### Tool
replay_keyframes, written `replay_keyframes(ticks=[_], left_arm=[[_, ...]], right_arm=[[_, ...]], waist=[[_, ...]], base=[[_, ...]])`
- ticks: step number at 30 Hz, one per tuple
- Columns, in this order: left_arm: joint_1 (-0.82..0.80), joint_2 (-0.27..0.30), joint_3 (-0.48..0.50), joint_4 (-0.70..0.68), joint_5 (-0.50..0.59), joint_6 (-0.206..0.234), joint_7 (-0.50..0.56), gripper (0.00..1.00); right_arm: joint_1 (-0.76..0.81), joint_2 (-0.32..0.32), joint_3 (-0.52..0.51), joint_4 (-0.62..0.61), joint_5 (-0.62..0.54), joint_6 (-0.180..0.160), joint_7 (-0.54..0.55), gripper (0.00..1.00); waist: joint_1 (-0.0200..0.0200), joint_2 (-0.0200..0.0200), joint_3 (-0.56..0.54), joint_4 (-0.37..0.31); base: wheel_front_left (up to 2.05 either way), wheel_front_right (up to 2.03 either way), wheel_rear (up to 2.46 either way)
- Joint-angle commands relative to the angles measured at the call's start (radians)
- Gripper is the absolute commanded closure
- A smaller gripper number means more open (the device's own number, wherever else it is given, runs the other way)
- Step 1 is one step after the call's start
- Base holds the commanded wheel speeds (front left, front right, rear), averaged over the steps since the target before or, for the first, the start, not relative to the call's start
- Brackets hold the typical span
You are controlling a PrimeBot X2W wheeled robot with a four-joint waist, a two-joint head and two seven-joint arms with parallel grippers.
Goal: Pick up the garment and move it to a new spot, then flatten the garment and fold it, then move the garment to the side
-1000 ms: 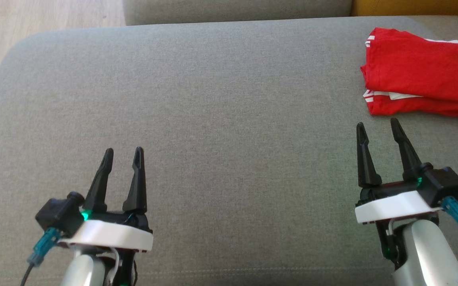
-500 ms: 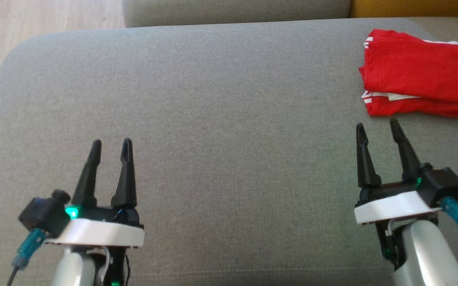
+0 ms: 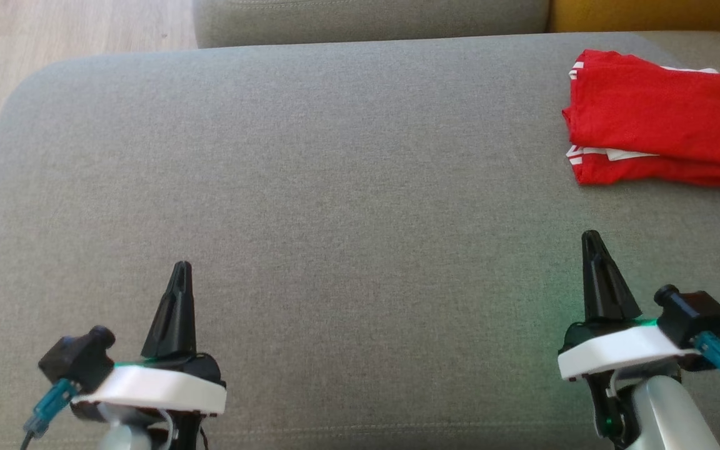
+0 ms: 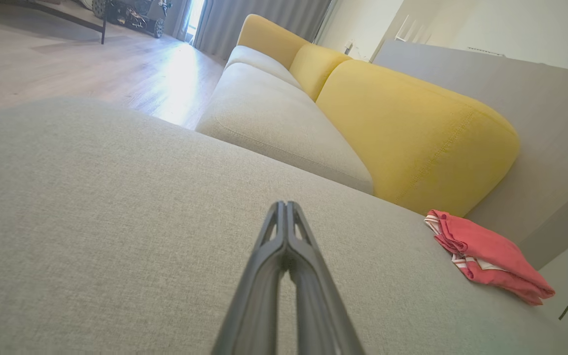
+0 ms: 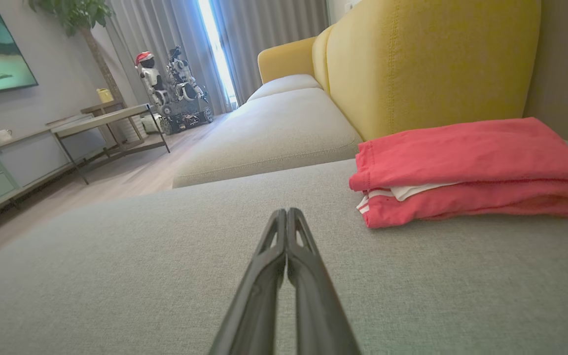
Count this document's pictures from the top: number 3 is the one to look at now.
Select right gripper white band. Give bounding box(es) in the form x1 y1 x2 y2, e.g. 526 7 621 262
557 230 686 381

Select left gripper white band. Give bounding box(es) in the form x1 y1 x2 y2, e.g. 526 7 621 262
71 261 228 416

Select red garment with white trim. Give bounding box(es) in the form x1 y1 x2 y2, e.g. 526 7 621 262
566 145 720 191

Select red jersey with black print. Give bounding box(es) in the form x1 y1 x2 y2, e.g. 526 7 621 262
562 49 720 169

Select grey sofa seat cushion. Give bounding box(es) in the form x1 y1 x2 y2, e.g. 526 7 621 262
0 31 720 450

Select yellow cushion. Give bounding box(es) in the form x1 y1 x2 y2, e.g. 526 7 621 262
547 0 720 33

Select grey sofa back cushion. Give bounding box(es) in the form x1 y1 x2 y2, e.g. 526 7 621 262
192 0 551 49

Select left arm cable teal plug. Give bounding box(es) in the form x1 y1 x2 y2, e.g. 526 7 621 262
21 378 79 450

